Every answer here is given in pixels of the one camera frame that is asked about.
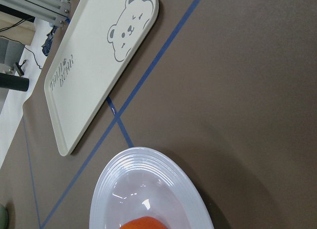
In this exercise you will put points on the white round plate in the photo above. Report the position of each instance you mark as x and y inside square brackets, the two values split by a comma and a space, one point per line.
[142, 182]

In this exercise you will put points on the orange mandarin fruit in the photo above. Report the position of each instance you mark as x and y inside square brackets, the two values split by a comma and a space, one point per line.
[144, 223]

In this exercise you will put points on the cream bear tray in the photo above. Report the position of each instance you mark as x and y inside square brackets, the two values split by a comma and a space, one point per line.
[101, 39]

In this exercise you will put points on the black water bottle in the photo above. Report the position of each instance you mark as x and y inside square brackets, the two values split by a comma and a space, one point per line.
[13, 82]

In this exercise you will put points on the aluminium frame post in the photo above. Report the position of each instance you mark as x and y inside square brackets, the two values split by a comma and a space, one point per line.
[53, 11]

